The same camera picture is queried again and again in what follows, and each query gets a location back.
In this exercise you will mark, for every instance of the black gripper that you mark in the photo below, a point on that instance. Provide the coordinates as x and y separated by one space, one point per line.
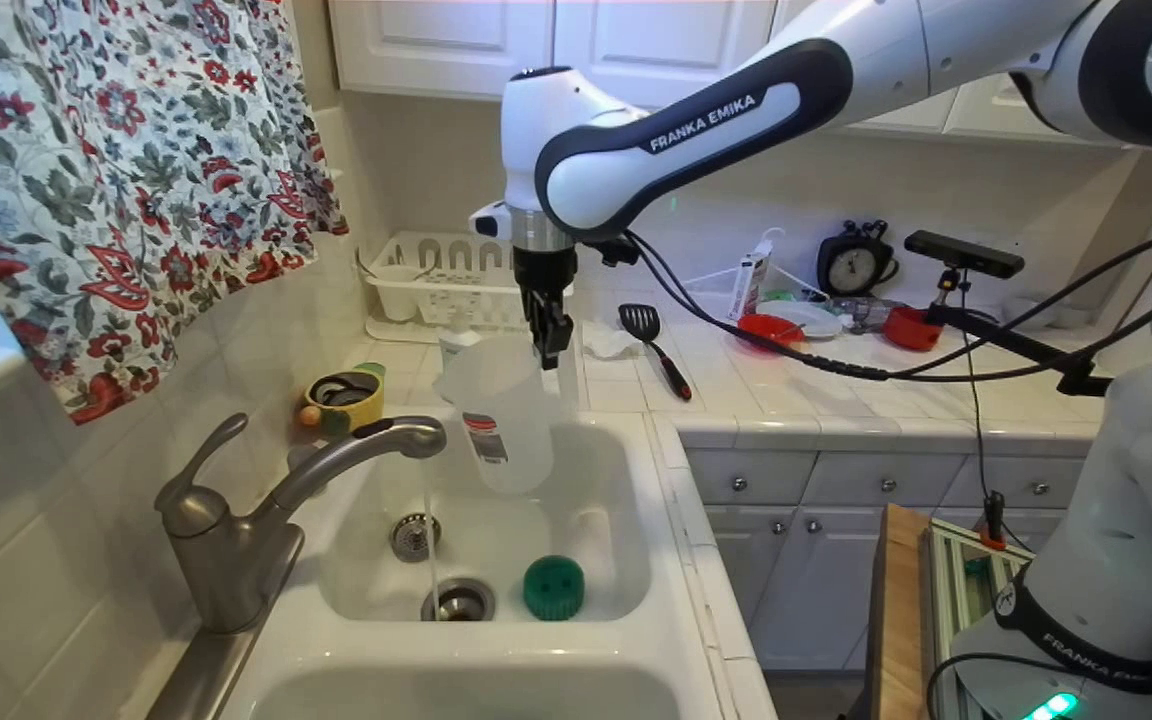
547 282

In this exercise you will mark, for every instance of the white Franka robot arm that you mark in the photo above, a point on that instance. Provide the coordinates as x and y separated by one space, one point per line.
681 135

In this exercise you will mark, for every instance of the black spatula with red trim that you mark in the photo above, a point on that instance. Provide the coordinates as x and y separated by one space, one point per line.
656 351

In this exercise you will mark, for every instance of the white dish rack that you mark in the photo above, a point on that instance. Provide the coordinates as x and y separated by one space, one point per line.
436 284

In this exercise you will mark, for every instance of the white double kitchen sink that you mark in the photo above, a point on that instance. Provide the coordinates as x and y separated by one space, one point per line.
603 534

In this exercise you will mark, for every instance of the white tall bottle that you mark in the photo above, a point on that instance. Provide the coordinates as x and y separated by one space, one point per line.
759 274

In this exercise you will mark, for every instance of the yellow sponge holder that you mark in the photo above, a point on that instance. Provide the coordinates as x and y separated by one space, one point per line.
341 398

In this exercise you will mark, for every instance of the green round scrubber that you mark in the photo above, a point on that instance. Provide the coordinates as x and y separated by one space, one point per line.
554 587

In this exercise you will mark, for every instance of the metal sink strainer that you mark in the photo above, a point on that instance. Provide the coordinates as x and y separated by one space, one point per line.
458 602

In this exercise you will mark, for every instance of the white upper cabinet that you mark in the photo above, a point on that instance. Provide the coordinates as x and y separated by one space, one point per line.
537 46

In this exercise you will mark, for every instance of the black round clock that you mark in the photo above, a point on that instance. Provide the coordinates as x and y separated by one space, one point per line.
858 262

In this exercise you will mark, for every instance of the red cup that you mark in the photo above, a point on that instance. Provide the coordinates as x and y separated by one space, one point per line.
912 331

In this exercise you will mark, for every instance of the white drawer cabinet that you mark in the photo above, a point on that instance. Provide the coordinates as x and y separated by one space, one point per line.
871 534

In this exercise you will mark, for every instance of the brushed metal faucet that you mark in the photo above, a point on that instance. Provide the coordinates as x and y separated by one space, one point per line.
236 546

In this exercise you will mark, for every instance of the wooden board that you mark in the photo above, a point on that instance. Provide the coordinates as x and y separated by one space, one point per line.
897 613

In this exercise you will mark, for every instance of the wide floral curtain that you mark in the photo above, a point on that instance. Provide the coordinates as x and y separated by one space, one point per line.
110 174

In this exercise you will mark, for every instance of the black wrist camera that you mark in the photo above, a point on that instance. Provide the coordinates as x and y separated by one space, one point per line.
617 245

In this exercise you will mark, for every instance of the black stereo camera bar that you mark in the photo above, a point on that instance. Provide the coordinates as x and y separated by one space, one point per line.
960 255

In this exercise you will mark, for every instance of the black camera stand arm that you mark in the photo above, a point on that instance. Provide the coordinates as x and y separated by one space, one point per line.
1016 341

